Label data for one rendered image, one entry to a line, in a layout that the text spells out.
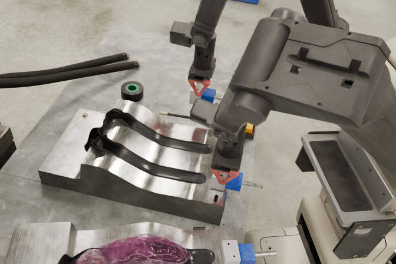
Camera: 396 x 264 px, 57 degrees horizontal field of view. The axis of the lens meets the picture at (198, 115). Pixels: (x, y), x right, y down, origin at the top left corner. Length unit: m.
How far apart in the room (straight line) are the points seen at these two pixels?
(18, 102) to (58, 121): 1.39
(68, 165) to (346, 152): 0.72
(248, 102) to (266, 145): 2.03
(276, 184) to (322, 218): 1.10
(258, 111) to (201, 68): 0.72
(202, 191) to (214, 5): 0.46
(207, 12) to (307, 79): 0.58
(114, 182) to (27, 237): 0.23
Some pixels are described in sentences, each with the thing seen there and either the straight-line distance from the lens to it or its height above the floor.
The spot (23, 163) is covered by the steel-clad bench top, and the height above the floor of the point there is 0.80.
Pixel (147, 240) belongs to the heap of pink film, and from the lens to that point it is 0.84.
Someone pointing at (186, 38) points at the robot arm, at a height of 1.14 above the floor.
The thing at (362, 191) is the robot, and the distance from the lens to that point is 0.89.
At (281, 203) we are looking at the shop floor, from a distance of 2.11.
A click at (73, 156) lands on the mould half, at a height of 0.86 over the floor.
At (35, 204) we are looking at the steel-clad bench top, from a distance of 1.07.
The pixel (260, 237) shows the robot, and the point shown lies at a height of 0.28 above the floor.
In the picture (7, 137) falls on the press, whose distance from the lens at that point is 1.31.
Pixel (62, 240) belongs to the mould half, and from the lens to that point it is 0.87.
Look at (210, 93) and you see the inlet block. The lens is 1.13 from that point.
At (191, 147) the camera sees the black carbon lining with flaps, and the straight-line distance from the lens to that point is 1.05.
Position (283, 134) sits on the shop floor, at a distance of 2.49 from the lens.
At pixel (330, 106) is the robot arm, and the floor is 1.47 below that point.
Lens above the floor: 1.66
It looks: 42 degrees down
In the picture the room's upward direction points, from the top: 8 degrees clockwise
